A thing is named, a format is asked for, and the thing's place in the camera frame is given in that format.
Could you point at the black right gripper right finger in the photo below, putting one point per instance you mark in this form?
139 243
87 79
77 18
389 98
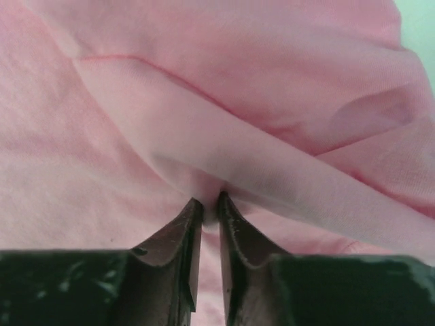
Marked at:
267 285

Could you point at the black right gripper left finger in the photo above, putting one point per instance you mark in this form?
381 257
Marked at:
153 283

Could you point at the pink t-shirt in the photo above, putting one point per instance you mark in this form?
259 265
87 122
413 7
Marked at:
311 114

